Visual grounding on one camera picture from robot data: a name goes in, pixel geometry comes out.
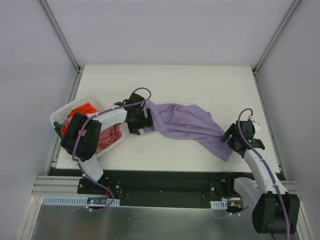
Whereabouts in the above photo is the left white slotted cable duct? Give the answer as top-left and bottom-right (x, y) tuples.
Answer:
(42, 196), (121, 208)

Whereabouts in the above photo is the orange t-shirt in basket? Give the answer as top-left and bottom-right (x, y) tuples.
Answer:
(68, 102), (97, 118)

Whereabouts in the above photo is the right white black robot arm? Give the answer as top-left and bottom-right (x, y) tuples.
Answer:
(220, 120), (300, 238)

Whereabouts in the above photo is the white plastic laundry basket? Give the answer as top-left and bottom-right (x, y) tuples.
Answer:
(49, 95), (127, 162)

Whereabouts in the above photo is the left aluminium frame post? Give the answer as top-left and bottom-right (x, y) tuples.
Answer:
(38, 0), (82, 73)

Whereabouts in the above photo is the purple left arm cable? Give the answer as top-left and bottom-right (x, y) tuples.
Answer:
(39, 87), (152, 221)

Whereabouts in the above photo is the aluminium extrusion rail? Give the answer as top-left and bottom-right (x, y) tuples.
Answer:
(281, 181), (299, 194)
(31, 176), (81, 196)

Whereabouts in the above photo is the right aluminium frame post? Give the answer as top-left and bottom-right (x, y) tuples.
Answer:
(252, 0), (302, 76)

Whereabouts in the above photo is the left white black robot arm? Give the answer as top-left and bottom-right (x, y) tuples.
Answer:
(61, 90), (153, 195)

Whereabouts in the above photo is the aluminium frame post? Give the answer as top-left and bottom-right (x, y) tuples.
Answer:
(38, 0), (82, 73)
(252, 0), (302, 76)

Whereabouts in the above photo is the white slotted cable duct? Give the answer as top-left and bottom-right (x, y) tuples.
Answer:
(42, 196), (121, 208)
(210, 199), (228, 210)

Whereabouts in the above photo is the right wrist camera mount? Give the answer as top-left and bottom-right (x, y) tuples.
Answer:
(248, 115), (261, 131)

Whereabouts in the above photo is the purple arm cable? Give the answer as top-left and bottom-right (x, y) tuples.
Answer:
(39, 87), (152, 221)
(212, 107), (292, 240)

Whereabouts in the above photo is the aluminium extrusion rail left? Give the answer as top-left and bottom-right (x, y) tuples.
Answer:
(31, 176), (81, 196)

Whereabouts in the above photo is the pink t-shirt in basket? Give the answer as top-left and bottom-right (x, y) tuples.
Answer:
(62, 116), (124, 150)

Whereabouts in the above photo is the right white slotted cable duct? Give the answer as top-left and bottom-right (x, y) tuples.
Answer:
(210, 199), (228, 210)

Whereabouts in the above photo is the lavender purple t-shirt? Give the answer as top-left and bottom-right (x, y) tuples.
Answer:
(145, 100), (233, 162)

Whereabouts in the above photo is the aluminium extrusion rail right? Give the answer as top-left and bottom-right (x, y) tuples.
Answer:
(281, 181), (299, 194)

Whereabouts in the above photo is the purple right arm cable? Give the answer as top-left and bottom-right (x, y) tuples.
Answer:
(212, 107), (292, 240)

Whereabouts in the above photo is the green garment in basket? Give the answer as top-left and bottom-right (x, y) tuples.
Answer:
(53, 121), (63, 134)

